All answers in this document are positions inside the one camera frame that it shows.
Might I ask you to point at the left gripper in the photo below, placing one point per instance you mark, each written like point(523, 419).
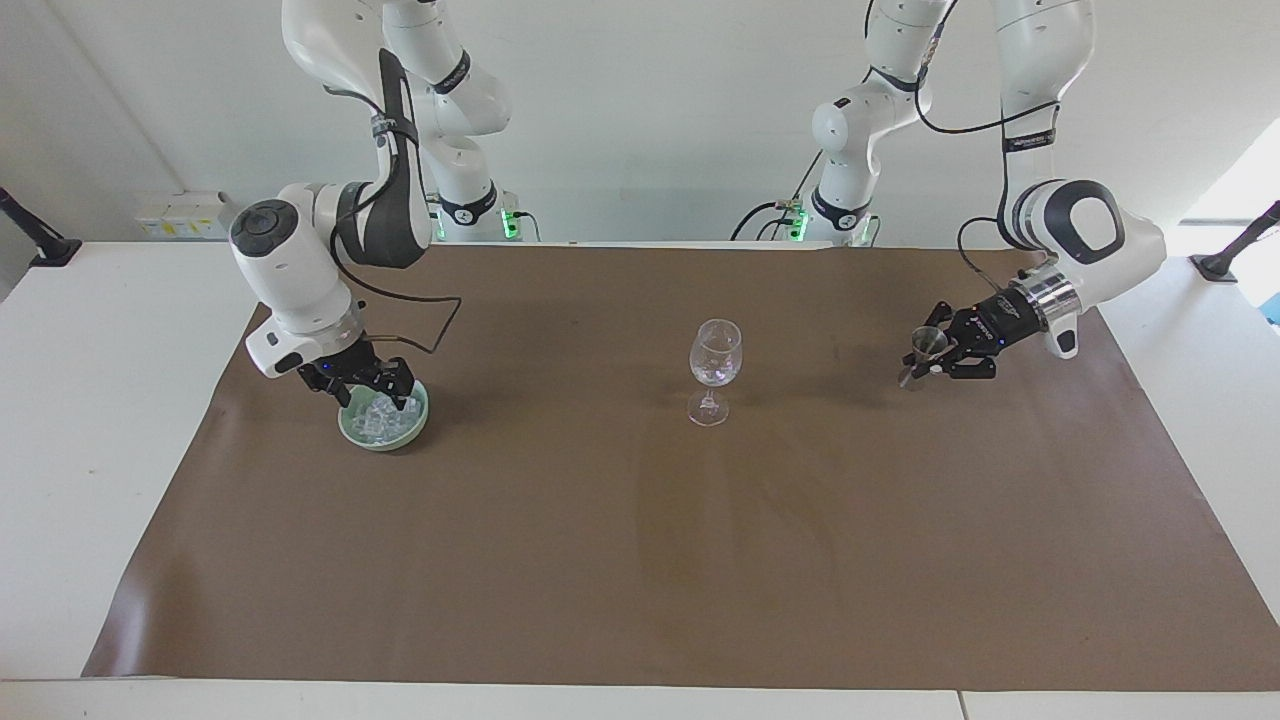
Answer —
point(998, 318)

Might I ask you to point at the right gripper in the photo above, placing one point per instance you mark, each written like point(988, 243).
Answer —
point(340, 365)

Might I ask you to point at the small metal jigger cup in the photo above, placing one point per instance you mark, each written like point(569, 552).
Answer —
point(924, 348)

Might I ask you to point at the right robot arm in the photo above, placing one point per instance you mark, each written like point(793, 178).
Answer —
point(300, 270)

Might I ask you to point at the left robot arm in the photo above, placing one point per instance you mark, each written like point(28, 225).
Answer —
point(1085, 225)

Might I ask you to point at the clear ice cube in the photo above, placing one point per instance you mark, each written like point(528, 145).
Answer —
point(406, 414)
point(387, 430)
point(364, 421)

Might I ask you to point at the clear wine glass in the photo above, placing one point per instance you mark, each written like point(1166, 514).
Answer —
point(715, 358)

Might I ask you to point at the light green bowl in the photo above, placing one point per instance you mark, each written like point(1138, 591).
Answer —
point(400, 438)

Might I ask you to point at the black stand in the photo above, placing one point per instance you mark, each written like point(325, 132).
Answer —
point(1235, 250)
point(35, 240)

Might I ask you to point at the white wall socket strip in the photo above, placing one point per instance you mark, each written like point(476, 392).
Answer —
point(185, 215)

